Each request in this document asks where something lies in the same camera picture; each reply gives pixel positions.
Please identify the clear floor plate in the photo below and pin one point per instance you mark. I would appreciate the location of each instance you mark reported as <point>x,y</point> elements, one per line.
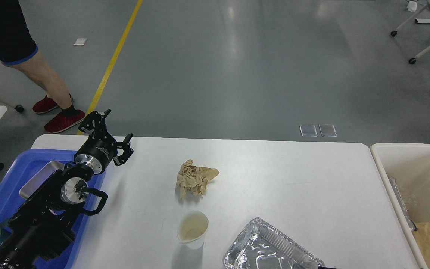
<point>328,130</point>
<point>308,130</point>

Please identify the beige plastic bin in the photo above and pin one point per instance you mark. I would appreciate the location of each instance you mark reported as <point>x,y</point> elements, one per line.
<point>409,165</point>

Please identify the aluminium foil tray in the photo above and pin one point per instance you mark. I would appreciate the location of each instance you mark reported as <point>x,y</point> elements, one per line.
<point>262,246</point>

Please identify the foil tray in bin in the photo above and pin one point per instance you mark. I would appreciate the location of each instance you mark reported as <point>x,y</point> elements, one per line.
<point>402,205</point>

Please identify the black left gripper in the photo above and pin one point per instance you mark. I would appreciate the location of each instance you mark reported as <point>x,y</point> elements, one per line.
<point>100,148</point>

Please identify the crumpled brown paper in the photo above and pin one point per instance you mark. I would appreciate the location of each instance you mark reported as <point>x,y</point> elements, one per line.
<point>194,179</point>

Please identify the clear floor plate left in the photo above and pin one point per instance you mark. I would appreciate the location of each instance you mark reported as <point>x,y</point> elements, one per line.
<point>308,130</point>

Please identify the blue plastic bin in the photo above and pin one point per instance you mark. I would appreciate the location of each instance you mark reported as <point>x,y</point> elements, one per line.
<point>24,167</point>

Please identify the white paper scrap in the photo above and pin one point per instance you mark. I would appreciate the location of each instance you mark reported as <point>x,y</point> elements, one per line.
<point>80,42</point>

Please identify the white paper cup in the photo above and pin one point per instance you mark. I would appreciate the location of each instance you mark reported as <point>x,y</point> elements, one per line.
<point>192,229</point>

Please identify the person in black shorts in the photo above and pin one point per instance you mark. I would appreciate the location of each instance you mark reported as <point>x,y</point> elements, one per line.
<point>19,51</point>

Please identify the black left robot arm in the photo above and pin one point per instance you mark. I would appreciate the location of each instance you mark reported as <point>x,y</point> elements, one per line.
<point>42,225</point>

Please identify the square stainless steel tray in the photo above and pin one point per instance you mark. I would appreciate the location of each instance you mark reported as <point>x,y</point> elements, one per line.
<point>40,177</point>

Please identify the clear floor plate right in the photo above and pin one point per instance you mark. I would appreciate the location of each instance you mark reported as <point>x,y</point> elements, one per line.
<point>328,130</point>

